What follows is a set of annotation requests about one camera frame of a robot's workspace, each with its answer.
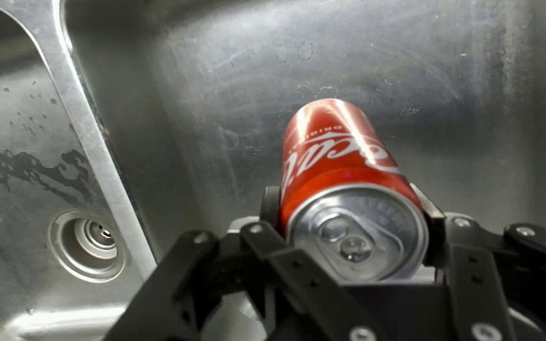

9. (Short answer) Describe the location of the red Coca-Cola soda can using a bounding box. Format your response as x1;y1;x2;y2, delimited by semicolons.
277;97;432;285

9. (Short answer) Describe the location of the metal sink drain strainer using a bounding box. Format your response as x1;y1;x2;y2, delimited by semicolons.
45;209;127;285

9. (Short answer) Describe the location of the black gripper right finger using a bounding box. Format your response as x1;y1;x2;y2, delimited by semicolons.
409;180;546;341

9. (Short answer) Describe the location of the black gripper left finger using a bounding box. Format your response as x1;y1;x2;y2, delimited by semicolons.
102;184;390;341

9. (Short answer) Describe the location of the stainless steel double sink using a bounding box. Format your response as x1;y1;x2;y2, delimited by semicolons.
0;0;546;341

